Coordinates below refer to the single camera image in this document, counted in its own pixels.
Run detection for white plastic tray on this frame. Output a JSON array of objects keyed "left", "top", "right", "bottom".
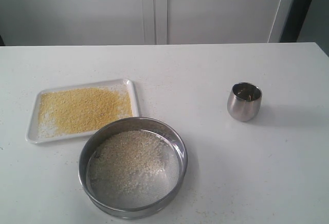
[{"left": 26, "top": 79, "right": 140, "bottom": 144}]

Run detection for dark vertical post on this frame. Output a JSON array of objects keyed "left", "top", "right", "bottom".
[{"left": 280, "top": 0, "right": 312, "bottom": 43}]

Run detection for yellow millet grains pile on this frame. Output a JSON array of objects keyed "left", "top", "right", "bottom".
[{"left": 38, "top": 87, "right": 133, "bottom": 137}]

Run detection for round stainless steel sieve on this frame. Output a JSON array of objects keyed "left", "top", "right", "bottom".
[{"left": 78, "top": 117, "right": 188, "bottom": 219}]

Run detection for white cabinet doors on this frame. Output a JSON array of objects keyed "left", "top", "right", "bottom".
[{"left": 1, "top": 0, "right": 293, "bottom": 46}]

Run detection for stainless steel cup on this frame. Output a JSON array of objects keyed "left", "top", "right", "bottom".
[{"left": 227, "top": 82, "right": 262, "bottom": 122}]

